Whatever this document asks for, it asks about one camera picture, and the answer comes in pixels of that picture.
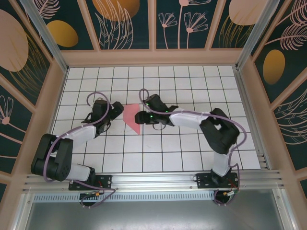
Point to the small power connector board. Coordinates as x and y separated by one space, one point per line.
96 194
230 193

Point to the aluminium corner post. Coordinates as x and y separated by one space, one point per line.
251 36
48 38

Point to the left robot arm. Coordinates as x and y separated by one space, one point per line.
55 158

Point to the grey metal sheet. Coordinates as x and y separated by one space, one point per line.
153 215

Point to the pink cloth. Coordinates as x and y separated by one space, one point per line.
130 117

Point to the long aluminium mounting rail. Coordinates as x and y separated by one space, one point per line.
153 179

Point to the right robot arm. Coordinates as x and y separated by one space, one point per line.
220 134

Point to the aluminium side rail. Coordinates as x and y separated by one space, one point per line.
251 115

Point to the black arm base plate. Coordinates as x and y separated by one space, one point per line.
105 182
204 180

